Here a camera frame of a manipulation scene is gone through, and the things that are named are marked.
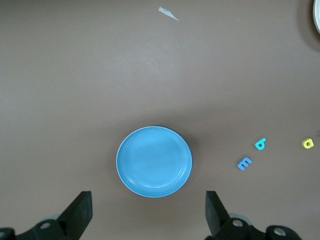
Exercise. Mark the blue foam letter m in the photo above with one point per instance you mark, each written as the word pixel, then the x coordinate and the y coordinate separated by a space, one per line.
pixel 243 164

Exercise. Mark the cream white plate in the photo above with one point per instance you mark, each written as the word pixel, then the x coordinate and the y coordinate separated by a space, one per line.
pixel 317 15

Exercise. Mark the teal foam letter b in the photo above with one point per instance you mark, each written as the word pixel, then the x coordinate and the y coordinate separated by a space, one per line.
pixel 260 145

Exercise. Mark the blue plate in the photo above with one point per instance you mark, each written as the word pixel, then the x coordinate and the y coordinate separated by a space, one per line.
pixel 153 162

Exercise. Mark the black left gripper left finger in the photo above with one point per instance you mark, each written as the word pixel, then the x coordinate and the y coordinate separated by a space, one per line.
pixel 75 217

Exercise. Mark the brown table cover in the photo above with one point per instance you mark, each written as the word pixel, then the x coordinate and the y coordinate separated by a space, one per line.
pixel 100 75

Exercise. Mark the yellow foam letter d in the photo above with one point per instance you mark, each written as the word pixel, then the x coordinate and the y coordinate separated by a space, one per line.
pixel 305 144

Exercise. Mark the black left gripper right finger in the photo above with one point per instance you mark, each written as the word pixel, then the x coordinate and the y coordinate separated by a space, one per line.
pixel 215 215

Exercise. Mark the white paper scrap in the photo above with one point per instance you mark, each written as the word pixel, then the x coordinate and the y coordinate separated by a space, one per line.
pixel 167 12

